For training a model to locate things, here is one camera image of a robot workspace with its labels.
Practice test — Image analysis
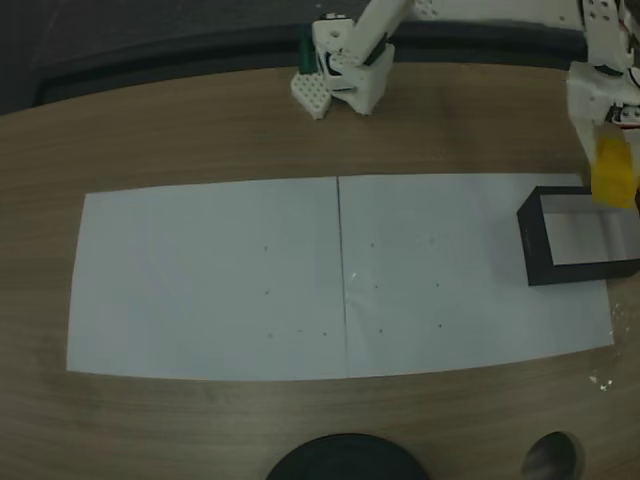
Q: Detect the yellow cube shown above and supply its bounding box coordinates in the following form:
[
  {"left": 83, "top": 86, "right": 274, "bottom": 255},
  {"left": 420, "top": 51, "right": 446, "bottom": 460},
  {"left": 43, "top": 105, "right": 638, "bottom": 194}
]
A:
[{"left": 591, "top": 134, "right": 640, "bottom": 209}]

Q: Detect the dark brown open box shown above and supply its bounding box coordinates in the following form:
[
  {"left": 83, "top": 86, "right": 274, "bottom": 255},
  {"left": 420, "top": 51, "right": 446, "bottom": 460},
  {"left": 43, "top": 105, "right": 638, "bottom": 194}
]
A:
[{"left": 516, "top": 185, "right": 640, "bottom": 288}]

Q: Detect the white paper sheet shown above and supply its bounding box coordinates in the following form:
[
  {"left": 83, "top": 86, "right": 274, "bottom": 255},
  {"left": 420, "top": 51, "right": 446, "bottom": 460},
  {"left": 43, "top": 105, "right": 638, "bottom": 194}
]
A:
[
  {"left": 336, "top": 171, "right": 616, "bottom": 380},
  {"left": 65, "top": 175, "right": 349, "bottom": 382}
]

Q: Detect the green table clamp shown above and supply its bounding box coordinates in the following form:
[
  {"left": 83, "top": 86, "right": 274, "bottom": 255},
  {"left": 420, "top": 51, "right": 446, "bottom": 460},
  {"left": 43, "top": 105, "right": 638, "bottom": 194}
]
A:
[{"left": 297, "top": 23, "right": 322, "bottom": 77}]

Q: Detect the black round stand base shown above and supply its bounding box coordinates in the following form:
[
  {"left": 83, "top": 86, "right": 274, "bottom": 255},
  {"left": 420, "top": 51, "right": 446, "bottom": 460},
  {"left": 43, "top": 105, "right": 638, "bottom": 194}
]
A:
[{"left": 264, "top": 432, "right": 430, "bottom": 480}]

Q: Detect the round table cable hole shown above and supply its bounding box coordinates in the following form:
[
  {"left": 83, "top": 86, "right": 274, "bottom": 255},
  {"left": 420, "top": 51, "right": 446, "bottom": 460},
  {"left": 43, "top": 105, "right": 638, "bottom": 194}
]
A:
[{"left": 520, "top": 431, "right": 585, "bottom": 480}]

